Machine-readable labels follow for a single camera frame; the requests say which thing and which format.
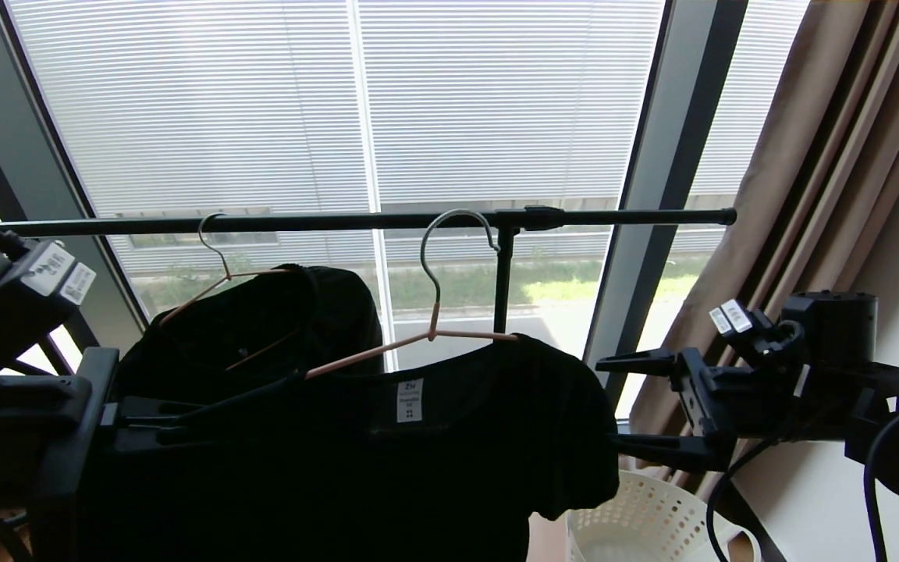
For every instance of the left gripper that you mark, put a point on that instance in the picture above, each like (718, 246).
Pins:
(12, 437)

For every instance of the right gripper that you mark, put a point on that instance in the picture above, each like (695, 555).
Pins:
(762, 406)

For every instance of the black garment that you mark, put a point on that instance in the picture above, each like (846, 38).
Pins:
(340, 484)
(262, 328)

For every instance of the pink clothes hanger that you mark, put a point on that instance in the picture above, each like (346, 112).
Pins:
(434, 312)
(219, 261)

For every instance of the white laundry basket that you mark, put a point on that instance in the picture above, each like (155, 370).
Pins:
(637, 515)

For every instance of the black clothes rack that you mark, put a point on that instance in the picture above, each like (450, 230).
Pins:
(340, 222)

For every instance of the brown curtain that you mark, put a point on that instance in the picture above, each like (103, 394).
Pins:
(832, 156)

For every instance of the window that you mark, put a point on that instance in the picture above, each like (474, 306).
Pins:
(496, 94)

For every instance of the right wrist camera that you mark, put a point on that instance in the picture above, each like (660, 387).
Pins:
(754, 336)

